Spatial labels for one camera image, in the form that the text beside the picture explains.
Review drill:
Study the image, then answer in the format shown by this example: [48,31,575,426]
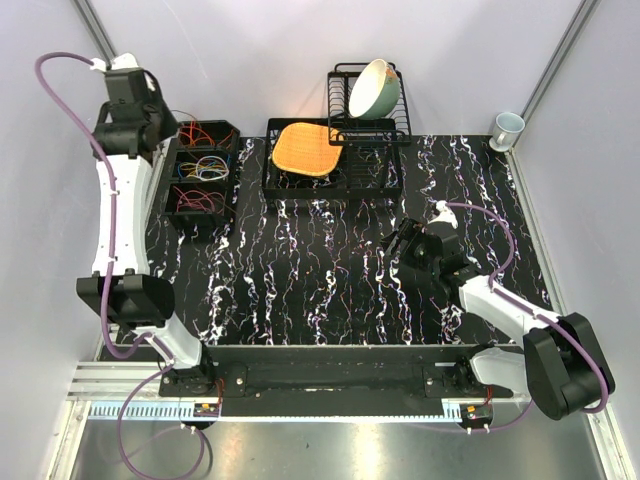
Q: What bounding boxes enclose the blue cable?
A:
[179,153,232,179]

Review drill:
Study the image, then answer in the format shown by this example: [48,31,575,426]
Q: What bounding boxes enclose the purple thin cable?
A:
[192,155,231,182]

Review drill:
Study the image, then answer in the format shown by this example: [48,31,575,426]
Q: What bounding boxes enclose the pink cable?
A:
[172,185,229,214]

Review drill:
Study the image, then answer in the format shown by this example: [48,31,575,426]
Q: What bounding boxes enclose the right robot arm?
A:
[381,218,616,420]

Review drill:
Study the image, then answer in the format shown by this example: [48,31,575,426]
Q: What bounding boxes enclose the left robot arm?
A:
[76,67,216,396]

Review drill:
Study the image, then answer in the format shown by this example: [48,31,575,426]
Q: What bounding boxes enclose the black low dish rack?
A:
[261,118,403,202]

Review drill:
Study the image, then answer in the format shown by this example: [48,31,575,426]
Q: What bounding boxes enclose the black near storage bin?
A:
[160,181,237,244]

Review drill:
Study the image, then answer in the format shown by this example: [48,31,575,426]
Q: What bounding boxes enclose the black tall dish rack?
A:
[327,61,412,146]

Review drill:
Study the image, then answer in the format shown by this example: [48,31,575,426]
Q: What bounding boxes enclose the white mug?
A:
[489,112,526,152]

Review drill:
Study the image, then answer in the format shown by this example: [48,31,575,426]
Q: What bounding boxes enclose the orange woven mat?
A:
[272,122,343,177]

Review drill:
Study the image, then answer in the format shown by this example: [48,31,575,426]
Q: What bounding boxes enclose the green ceramic bowl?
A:
[348,59,401,120]

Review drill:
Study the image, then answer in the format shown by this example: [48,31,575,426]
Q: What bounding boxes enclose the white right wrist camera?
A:
[428,200,458,229]

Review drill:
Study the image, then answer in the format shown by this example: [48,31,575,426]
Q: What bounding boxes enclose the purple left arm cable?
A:
[33,51,214,476]

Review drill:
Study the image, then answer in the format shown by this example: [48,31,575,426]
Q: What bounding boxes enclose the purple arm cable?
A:
[414,201,615,434]
[33,51,214,476]

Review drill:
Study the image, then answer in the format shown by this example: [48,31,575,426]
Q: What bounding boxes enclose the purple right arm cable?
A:
[414,201,615,434]

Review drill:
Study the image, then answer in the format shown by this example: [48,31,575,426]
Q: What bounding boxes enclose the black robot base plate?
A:
[159,345,513,421]

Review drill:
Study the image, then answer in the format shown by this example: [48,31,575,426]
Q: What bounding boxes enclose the aluminium frame rail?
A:
[67,362,166,400]

